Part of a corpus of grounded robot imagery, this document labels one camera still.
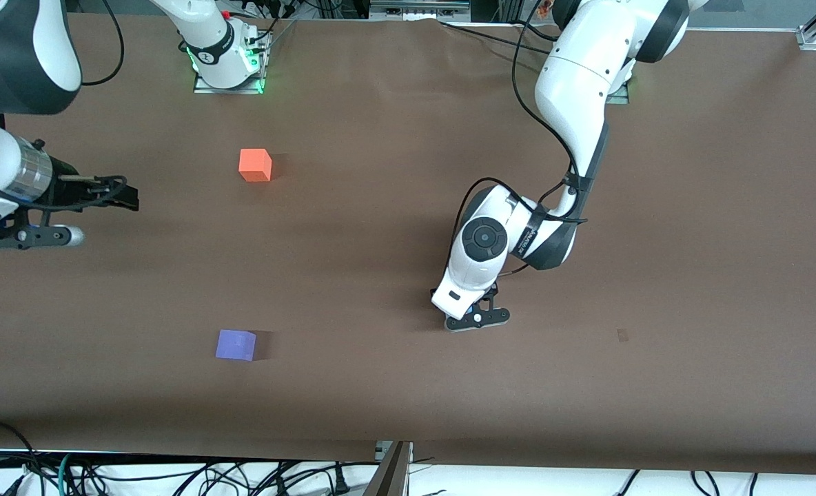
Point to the metal post with bracket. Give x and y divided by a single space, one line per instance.
389 472

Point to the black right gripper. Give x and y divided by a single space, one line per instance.
67 190

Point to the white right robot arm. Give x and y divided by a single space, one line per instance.
22 62

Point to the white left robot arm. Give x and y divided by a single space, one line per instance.
580 89

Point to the black power plug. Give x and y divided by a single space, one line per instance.
341 482

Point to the purple foam block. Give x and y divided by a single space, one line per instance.
236 344

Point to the orange colourful toy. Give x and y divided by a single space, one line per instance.
544 8

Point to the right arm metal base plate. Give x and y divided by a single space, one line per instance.
256 69

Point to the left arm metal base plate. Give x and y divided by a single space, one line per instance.
619 93

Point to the orange foam block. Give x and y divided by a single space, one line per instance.
254 165

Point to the grey power strip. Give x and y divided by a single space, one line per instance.
418 8

